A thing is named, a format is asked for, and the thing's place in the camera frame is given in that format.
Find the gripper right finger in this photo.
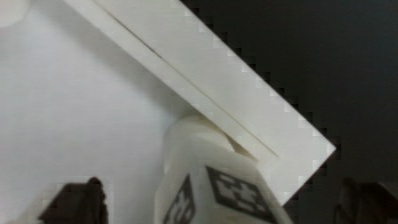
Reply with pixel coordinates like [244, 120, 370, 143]
[335, 178, 398, 224]

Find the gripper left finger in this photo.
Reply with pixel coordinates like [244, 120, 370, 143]
[40, 177, 109, 224]

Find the white table leg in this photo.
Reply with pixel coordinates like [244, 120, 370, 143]
[155, 115, 294, 224]

